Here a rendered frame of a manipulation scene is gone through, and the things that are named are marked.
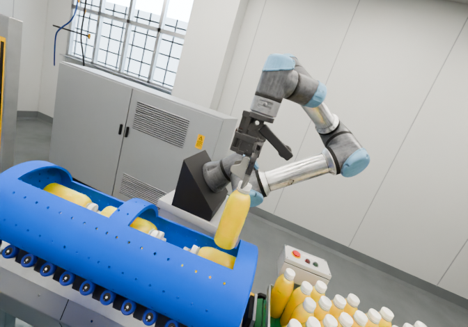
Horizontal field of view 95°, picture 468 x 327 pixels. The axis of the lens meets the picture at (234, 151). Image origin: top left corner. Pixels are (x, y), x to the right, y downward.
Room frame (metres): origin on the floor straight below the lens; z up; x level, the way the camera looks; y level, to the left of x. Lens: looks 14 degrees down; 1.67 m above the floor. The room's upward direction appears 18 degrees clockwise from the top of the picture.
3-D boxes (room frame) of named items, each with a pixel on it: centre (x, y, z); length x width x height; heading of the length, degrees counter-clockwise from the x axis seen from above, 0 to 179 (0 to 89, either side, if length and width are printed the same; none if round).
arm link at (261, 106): (0.59, -0.04, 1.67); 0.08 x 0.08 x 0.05
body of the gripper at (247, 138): (0.60, -0.03, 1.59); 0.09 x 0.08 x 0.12; 83
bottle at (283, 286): (0.73, -0.36, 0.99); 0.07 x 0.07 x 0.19
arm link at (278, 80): (0.60, -0.05, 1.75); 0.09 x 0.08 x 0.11; 114
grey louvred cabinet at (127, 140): (2.55, 1.18, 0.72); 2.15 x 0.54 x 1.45; 77
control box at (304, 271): (0.85, -0.46, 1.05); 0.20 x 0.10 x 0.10; 83
